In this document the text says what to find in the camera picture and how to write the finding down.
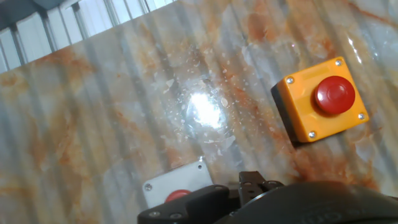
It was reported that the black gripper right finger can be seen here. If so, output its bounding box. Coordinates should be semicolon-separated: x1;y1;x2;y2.
248;170;285;207

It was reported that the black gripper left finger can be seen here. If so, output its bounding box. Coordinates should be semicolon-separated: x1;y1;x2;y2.
138;170;251;224

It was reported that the red button grey box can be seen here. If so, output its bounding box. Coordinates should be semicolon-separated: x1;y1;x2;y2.
142;157;215;209

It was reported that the red button orange box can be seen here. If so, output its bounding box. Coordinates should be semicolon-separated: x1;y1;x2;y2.
270;56;371;147

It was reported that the marble pattern mat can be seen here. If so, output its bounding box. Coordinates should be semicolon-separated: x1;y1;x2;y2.
0;0;398;224

